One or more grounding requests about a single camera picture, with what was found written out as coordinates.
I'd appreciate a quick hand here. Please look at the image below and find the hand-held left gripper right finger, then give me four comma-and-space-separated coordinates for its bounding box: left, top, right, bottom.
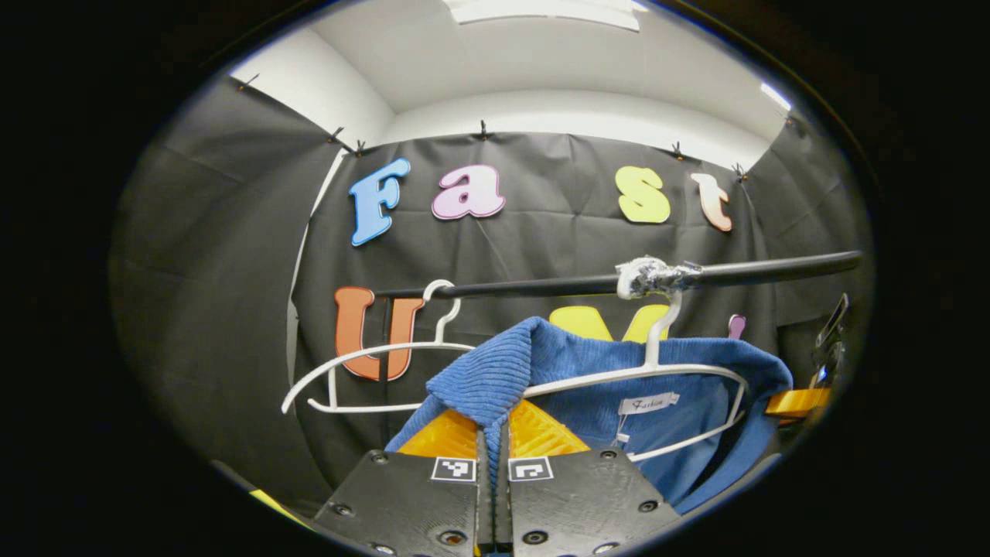
495, 399, 684, 557

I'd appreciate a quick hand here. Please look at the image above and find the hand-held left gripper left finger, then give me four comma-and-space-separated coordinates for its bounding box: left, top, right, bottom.
312, 407, 497, 557

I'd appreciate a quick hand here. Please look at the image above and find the blue corduroy jacket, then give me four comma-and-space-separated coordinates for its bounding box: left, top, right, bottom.
384, 316, 795, 515

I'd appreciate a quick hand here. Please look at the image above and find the black clothes rack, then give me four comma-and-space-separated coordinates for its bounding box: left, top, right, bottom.
375, 250, 864, 403

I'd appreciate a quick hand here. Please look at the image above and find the white plastic clothes hanger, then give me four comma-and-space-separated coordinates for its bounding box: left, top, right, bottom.
522, 259, 749, 463
281, 278, 476, 415

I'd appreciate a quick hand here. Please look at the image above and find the clear tape wrap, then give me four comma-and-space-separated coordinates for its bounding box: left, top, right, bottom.
616, 256, 703, 300

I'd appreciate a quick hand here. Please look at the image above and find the black backdrop cloth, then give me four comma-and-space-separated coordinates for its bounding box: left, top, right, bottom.
108, 73, 875, 511

